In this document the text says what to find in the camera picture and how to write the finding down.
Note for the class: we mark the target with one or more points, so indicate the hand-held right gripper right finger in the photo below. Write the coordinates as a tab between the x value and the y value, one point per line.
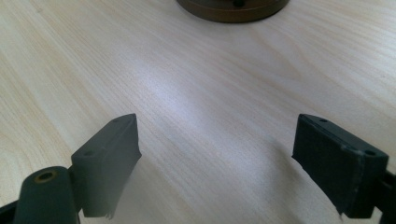
336	168

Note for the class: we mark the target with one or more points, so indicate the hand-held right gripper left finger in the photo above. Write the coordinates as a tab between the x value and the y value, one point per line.
104	161

